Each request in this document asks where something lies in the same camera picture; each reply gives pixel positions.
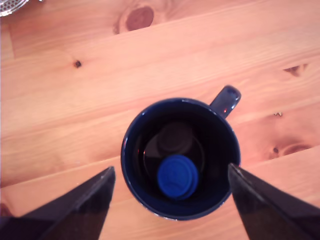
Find blue coffee capsule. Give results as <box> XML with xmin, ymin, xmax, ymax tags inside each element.
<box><xmin>156</xmin><ymin>154</ymin><xmax>200</xmax><ymax>201</ymax></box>

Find dark brown coffee capsule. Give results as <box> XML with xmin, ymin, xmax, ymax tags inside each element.
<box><xmin>154</xmin><ymin>121</ymin><xmax>195</xmax><ymax>155</ymax></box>

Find black ELWOOD mug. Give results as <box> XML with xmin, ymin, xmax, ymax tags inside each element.
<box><xmin>120</xmin><ymin>84</ymin><xmax>243</xmax><ymax>221</ymax></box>

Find chrome wire utensil rack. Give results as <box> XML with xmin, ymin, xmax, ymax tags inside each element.
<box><xmin>0</xmin><ymin>0</ymin><xmax>46</xmax><ymax>18</ymax></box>

